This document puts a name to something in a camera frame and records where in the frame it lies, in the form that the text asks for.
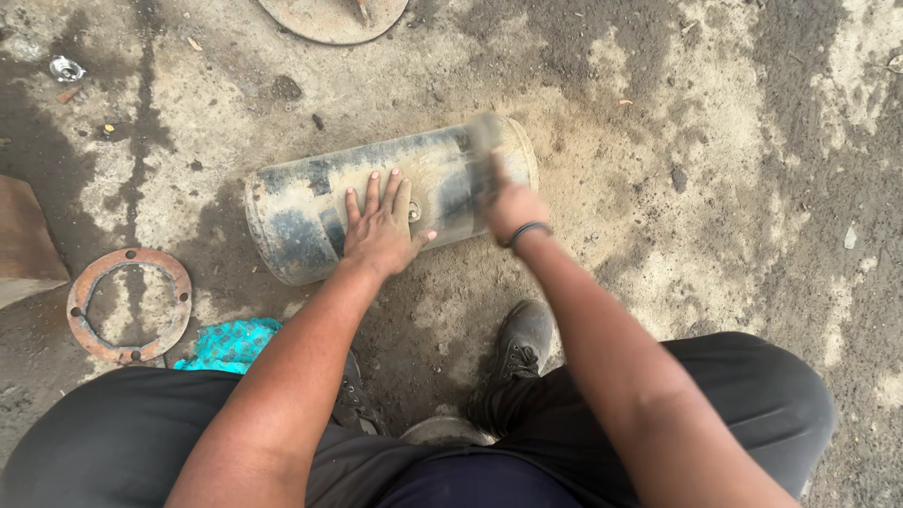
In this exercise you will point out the person's left hand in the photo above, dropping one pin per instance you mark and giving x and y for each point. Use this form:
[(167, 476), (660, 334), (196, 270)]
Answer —
[(381, 236)]

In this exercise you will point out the person's right hand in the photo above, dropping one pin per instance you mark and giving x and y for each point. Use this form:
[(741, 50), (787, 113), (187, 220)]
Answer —
[(513, 208)]

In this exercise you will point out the grey sanding block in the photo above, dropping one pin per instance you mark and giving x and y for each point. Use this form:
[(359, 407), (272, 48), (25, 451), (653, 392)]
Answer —
[(484, 152)]

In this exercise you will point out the grey metal cylinder tank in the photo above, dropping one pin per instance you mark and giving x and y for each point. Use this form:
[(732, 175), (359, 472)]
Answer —
[(303, 219)]

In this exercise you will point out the black wrist band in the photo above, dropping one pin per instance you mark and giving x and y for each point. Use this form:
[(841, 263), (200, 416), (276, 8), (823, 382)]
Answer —
[(528, 230)]

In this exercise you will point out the black lace-up right shoe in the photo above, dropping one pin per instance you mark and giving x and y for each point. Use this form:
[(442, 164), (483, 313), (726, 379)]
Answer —
[(518, 353)]

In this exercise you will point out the black lace-up shoe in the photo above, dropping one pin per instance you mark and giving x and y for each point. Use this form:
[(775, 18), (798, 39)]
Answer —
[(356, 402), (518, 353)]

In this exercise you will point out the black lace-up left shoe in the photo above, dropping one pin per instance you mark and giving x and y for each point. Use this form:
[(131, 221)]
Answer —
[(356, 402)]

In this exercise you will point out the turquoise patterned cloth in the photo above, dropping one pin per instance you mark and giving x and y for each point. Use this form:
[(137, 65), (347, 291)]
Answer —
[(229, 344)]

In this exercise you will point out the grey round metal disc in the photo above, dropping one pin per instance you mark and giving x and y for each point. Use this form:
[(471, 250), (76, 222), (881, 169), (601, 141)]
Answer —
[(444, 430)]

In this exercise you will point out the round rusty metal plate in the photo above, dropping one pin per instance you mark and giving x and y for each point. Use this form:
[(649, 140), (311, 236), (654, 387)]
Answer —
[(331, 18)]

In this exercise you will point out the black trousers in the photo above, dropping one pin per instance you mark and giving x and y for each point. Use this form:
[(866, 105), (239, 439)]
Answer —
[(741, 409)]

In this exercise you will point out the brown metal sheet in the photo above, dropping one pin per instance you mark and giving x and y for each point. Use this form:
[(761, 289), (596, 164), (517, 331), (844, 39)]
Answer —
[(25, 240)]

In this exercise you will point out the small shiny metal fitting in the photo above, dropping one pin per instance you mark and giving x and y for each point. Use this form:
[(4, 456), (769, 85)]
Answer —
[(65, 68)]

